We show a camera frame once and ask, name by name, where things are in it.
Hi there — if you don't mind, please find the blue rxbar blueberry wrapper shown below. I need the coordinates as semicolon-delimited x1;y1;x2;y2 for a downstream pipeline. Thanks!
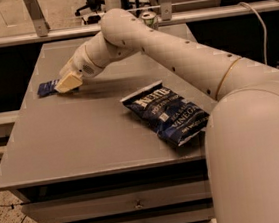
37;79;79;98

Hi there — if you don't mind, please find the grey metal railing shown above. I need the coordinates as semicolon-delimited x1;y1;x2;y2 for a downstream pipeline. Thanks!
0;0;279;47

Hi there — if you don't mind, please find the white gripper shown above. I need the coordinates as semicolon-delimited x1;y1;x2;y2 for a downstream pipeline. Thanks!
54;43;104;93

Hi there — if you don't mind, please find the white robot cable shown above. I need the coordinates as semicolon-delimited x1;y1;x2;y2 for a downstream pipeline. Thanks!
237;0;272;68

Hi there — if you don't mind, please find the grey drawer cabinet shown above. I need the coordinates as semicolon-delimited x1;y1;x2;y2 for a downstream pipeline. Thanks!
0;40;215;223

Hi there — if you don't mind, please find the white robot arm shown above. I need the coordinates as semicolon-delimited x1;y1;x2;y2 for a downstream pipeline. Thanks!
56;8;279;223

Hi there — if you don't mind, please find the black office chair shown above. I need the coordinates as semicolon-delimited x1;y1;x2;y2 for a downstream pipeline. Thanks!
75;0;105;17

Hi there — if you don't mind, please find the top drawer with knob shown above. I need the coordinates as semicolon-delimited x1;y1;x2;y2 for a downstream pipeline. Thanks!
22;179;211;223

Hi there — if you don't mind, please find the blue kettle chip bag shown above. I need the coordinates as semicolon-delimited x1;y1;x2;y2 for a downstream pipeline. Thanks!
121;81;209;146

